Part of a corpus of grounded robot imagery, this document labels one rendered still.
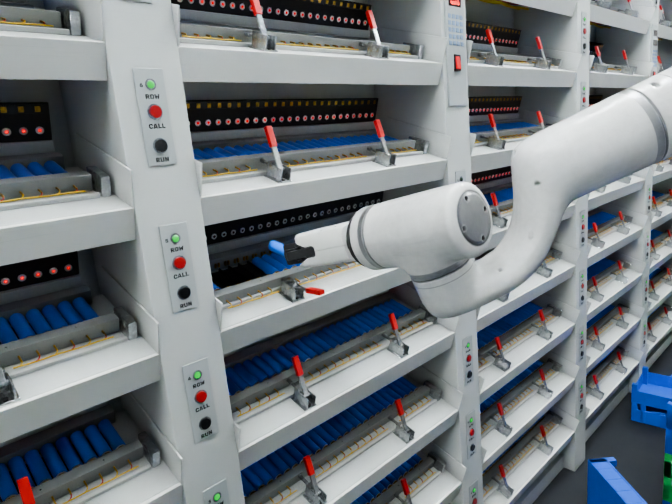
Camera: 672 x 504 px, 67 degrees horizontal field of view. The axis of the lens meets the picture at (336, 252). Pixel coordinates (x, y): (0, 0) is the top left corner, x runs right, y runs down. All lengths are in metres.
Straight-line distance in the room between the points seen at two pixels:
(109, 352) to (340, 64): 0.59
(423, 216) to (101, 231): 0.40
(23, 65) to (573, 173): 0.61
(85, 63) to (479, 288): 0.53
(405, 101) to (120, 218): 0.74
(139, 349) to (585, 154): 0.60
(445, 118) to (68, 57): 0.75
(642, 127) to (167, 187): 0.57
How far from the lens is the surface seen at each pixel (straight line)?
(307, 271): 0.93
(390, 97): 1.25
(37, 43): 0.70
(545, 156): 0.60
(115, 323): 0.79
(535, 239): 0.61
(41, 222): 0.67
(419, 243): 0.57
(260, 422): 0.92
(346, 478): 1.11
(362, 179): 0.96
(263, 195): 0.81
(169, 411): 0.79
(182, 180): 0.73
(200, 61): 0.78
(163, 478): 0.85
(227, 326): 0.80
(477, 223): 0.57
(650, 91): 0.66
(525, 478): 1.81
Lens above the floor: 1.22
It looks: 12 degrees down
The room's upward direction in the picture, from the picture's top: 5 degrees counter-clockwise
